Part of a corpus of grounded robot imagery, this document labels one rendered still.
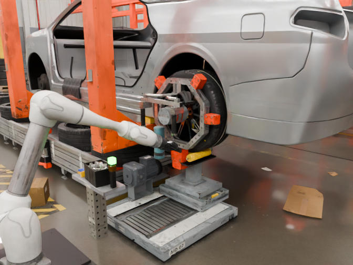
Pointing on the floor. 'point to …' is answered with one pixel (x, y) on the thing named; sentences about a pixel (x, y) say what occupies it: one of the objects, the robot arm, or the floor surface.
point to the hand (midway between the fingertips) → (177, 149)
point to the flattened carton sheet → (304, 202)
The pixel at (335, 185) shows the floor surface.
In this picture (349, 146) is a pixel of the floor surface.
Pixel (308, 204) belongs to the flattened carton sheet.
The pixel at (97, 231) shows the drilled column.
